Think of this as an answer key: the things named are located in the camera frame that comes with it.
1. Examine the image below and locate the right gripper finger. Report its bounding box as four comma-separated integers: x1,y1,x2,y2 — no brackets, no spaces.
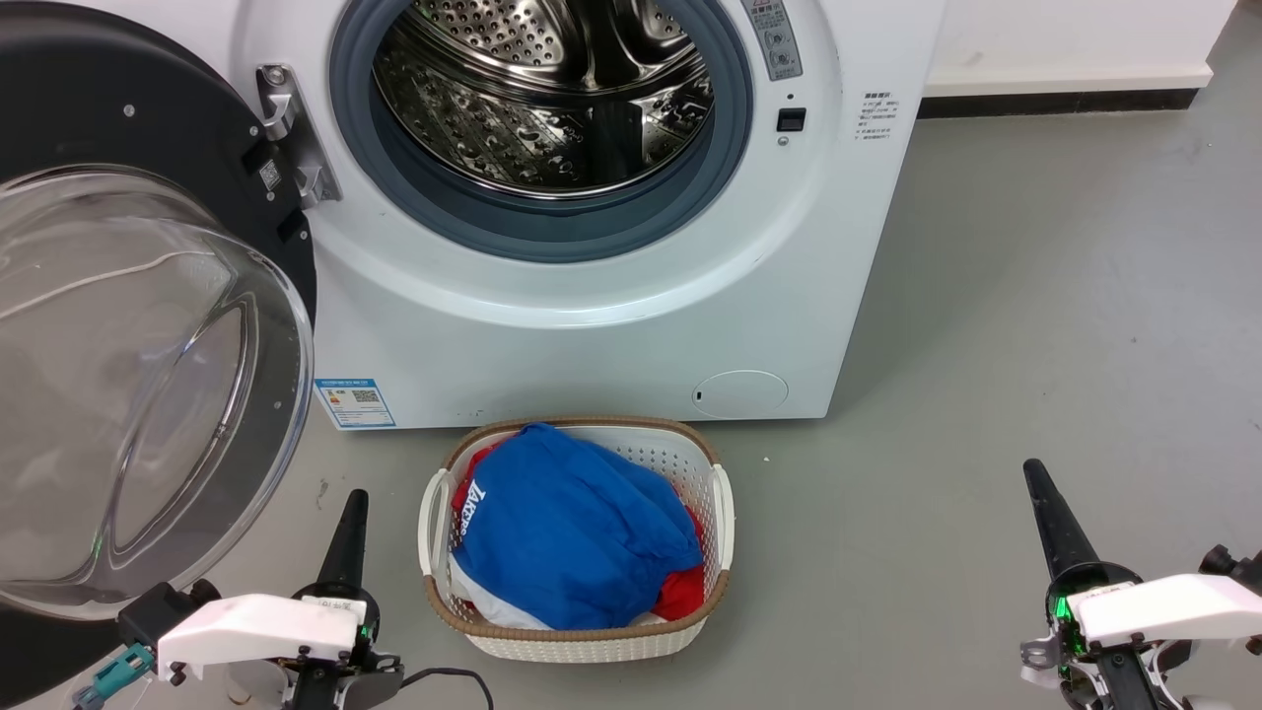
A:
1023,459,1076,583
1035,459,1100,573

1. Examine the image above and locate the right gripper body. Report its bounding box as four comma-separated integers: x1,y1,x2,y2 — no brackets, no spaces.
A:
1020,562,1164,710

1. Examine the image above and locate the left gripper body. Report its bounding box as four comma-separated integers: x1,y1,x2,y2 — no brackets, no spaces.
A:
291,587,405,710

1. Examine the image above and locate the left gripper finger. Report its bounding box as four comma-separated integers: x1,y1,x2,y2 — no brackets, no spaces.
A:
345,489,372,593
317,489,358,590

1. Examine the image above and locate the round black glass washer door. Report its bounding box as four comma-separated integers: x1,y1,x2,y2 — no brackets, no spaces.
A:
0,0,318,706

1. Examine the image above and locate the white front-load washing machine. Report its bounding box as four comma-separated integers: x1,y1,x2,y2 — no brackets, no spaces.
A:
227,0,947,431

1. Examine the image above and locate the silver metal door hinge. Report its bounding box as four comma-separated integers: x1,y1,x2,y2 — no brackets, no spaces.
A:
254,63,343,210

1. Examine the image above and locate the blue white energy label sticker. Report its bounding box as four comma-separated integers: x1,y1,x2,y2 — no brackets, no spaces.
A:
314,379,396,430

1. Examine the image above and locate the blue garment with white print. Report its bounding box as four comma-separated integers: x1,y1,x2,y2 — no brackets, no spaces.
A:
451,423,704,631

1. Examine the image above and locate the white woven plastic laundry basket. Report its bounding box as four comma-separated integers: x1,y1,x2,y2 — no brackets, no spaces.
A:
418,415,736,663

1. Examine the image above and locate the red garment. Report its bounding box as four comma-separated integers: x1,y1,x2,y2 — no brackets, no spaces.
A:
452,444,707,622

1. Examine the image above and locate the round white filter cover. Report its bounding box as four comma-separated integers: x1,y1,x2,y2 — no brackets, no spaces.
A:
692,370,790,420

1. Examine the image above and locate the grey warning sticker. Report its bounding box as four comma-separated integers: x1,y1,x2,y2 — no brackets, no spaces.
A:
741,0,804,82

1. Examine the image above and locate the teal cable connector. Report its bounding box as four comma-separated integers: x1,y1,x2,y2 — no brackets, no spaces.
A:
71,643,157,710

